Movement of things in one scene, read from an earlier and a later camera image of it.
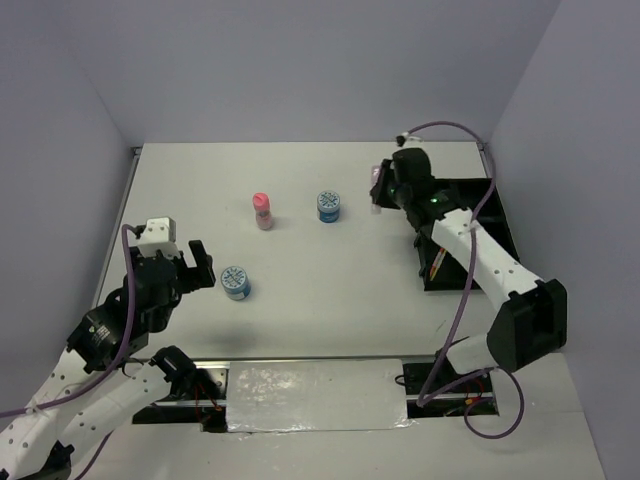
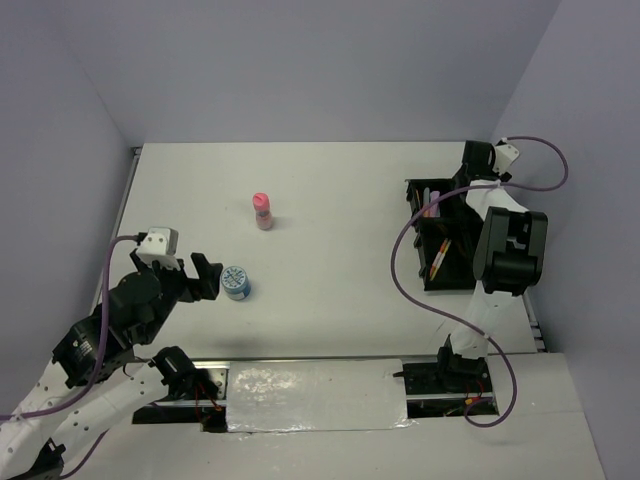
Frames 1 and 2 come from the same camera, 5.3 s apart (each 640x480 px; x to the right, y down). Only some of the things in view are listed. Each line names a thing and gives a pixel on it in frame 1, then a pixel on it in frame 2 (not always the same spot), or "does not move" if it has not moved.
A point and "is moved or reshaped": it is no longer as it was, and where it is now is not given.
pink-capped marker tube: x=262 y=207 does not move
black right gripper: x=386 y=173 → x=505 y=177
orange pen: x=437 y=260 does not move
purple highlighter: x=375 y=172 is moved or reshaped
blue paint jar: x=235 y=283 does not move
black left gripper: x=204 y=260 does not move
